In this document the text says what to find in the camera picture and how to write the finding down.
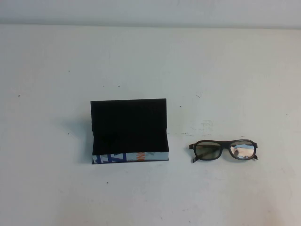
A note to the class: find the black framed glasses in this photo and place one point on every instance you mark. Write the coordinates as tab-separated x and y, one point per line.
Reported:
225	143

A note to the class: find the black glasses case printed sides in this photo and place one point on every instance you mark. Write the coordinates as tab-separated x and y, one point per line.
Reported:
127	124

